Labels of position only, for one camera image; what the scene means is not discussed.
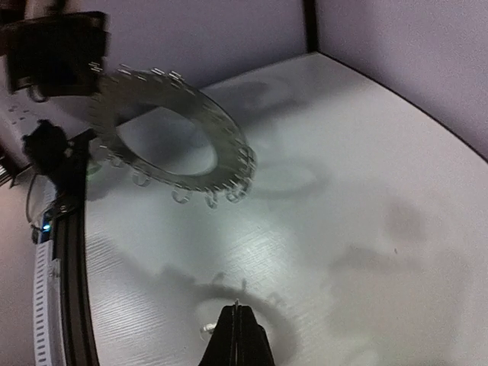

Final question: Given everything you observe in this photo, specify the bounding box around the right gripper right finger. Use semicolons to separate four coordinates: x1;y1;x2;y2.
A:
238;305;273;366

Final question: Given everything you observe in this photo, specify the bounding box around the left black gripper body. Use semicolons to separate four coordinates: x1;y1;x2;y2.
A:
3;11;108;95

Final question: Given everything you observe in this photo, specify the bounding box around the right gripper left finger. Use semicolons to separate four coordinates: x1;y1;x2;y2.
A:
199;304;238;366

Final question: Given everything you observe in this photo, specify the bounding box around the metal keyring disc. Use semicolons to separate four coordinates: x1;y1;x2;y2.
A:
89;68;257;208

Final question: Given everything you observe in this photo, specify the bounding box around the black front aluminium rail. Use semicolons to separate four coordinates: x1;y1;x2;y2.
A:
53;130;99;365

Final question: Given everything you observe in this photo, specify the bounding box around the white slotted cable duct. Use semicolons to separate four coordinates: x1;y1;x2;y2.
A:
33;240;66;365

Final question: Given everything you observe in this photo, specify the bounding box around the right black frame post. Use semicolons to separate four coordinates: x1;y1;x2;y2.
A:
302;0;319;53

